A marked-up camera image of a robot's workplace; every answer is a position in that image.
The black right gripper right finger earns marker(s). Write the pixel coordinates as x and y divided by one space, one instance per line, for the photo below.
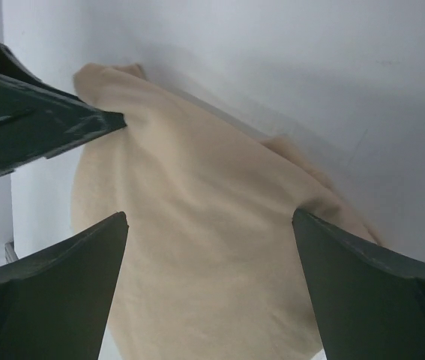
369 301

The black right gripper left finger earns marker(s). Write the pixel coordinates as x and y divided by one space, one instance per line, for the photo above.
55 303

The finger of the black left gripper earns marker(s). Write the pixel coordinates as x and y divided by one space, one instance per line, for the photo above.
39 121

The beige t shirt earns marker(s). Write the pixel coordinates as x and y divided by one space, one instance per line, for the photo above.
211 268

